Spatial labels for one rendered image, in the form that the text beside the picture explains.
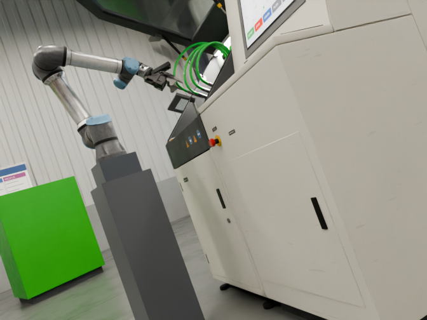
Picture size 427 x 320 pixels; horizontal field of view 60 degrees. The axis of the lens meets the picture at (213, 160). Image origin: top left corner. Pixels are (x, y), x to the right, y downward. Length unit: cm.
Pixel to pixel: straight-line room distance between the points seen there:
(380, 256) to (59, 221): 427
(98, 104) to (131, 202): 738
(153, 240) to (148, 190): 23
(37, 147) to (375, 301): 784
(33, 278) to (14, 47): 568
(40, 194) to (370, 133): 430
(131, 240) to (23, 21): 821
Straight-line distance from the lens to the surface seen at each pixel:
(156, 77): 210
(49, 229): 497
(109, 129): 181
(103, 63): 196
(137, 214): 170
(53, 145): 851
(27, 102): 874
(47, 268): 494
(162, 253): 173
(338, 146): 112
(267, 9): 159
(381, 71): 132
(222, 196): 176
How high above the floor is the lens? 66
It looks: 2 degrees up
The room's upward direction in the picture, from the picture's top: 20 degrees counter-clockwise
